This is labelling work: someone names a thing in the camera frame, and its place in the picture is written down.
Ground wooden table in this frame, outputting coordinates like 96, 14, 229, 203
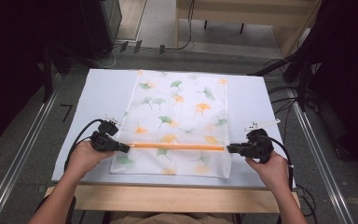
45, 183, 302, 224

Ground black floor cable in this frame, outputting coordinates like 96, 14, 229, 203
158, 0, 198, 54

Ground bundle of black floor cables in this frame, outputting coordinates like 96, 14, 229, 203
262, 59, 302, 138

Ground white floor cable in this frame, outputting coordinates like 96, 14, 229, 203
92, 45, 120, 70

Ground person's right hand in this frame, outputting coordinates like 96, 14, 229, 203
245, 150, 291, 194

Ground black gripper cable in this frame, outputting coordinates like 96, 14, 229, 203
260, 134, 295, 191
63, 119, 105, 172

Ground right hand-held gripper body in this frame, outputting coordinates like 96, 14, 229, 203
243, 119, 282, 164

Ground black curtain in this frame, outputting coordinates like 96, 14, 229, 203
0, 0, 115, 152
251, 0, 358, 174

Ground person's tan trousers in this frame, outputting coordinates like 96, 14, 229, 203
109, 212, 241, 224

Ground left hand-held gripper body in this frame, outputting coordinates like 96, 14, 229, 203
89, 114, 121, 153

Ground leaf-print zipper bag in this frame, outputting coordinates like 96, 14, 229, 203
110, 69, 233, 179

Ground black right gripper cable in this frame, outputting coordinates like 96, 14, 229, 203
260, 134, 295, 191

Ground person's left hand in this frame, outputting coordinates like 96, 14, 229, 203
64, 140, 116, 182

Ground black metal stand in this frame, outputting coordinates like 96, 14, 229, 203
296, 57, 312, 112
41, 43, 54, 105

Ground light wooden bench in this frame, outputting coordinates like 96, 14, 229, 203
175, 0, 324, 58

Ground aluminium floor rail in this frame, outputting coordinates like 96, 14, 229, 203
0, 73, 65, 224
287, 88, 357, 224

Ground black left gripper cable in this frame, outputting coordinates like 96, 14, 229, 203
63, 119, 105, 172

